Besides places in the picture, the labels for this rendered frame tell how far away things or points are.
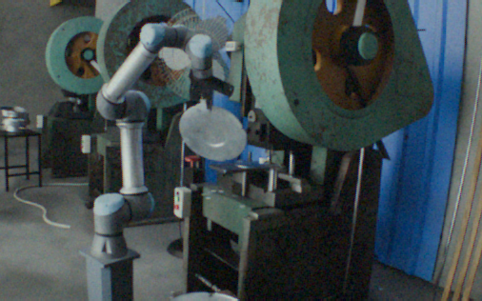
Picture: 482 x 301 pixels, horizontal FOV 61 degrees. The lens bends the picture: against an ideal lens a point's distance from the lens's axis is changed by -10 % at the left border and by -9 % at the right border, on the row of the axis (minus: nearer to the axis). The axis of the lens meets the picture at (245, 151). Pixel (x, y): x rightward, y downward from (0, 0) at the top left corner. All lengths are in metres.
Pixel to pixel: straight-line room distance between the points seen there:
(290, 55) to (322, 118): 0.28
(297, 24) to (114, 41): 1.79
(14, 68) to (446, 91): 7.02
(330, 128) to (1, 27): 7.14
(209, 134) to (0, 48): 6.65
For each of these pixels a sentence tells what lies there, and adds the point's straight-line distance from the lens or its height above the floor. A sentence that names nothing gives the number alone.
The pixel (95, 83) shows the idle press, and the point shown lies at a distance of 4.88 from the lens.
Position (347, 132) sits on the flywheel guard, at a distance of 1.75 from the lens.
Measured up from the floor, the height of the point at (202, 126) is 0.96.
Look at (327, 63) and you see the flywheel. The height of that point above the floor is 1.25.
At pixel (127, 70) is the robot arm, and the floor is 1.17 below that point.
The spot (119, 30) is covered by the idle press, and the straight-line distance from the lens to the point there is 3.12.
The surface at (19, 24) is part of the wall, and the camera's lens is 8.30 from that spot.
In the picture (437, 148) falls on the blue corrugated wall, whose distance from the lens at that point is 2.83.
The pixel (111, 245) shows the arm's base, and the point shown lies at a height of 0.50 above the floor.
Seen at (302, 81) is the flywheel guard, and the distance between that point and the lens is 1.55.
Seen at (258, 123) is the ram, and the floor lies 0.98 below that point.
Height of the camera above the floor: 1.17
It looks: 9 degrees down
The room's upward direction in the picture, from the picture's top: 4 degrees clockwise
